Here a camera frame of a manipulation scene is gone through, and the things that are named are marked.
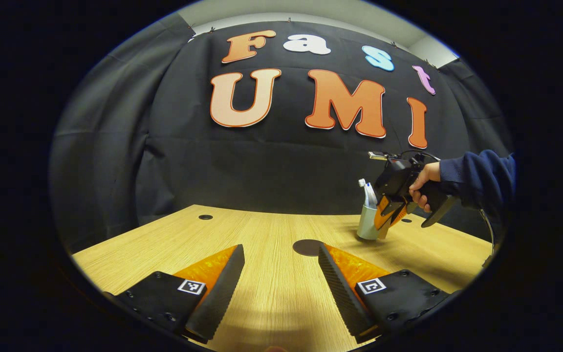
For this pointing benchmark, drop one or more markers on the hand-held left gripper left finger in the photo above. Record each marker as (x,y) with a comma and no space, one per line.
(223,288)

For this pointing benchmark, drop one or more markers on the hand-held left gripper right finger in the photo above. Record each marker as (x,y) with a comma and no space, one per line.
(337,288)

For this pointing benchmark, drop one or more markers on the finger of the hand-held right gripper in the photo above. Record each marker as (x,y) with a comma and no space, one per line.
(383,210)
(400,212)

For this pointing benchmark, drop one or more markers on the white toothbrush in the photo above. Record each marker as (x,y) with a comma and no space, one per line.
(362,184)

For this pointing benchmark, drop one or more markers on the dark brown round coaster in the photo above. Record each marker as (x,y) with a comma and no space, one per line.
(306,248)

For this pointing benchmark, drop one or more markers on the wooden desktop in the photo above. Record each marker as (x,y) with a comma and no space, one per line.
(271,293)

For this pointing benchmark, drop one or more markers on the black backdrop cloth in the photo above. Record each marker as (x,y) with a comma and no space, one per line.
(188,166)

